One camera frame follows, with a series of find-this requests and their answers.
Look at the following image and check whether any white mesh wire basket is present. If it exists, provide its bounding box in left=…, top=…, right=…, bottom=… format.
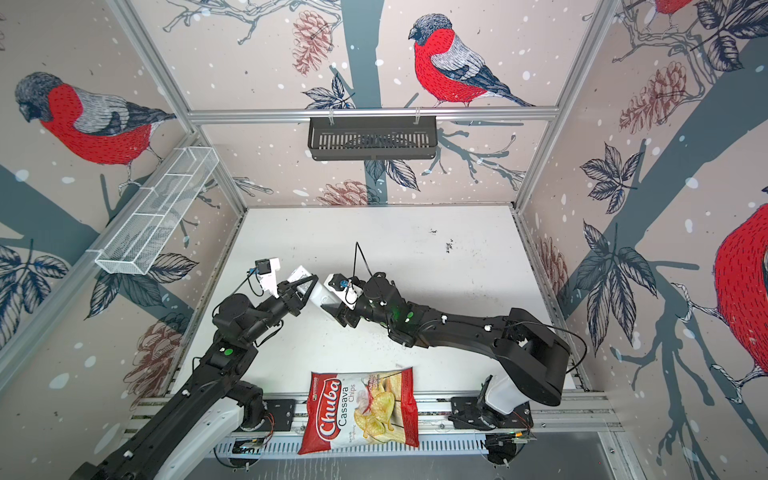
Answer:
left=95, top=146, right=219, bottom=275

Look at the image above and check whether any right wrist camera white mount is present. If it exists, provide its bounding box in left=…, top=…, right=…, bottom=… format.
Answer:
left=324, top=273, right=363, bottom=309

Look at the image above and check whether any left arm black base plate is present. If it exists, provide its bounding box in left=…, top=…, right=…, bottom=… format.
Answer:
left=239, top=399, right=297, bottom=433

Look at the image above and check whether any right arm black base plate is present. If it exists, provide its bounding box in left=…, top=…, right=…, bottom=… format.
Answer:
left=448, top=396, right=533, bottom=431

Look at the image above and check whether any white remote control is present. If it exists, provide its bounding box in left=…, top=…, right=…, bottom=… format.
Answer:
left=288, top=266, right=341, bottom=311

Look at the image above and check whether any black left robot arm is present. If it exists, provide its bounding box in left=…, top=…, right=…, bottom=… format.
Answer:
left=71, top=274, right=318, bottom=479

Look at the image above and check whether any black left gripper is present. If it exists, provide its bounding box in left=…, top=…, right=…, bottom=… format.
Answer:
left=242, top=273, right=317, bottom=347

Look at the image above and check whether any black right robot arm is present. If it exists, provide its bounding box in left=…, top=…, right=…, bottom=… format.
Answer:
left=320, top=272, right=571, bottom=415

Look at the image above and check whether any black hanging wire basket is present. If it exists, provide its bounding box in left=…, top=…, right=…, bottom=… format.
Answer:
left=307, top=116, right=438, bottom=161

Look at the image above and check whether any red Chuba cassava chips bag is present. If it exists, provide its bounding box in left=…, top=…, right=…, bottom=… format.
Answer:
left=298, top=368, right=420, bottom=455

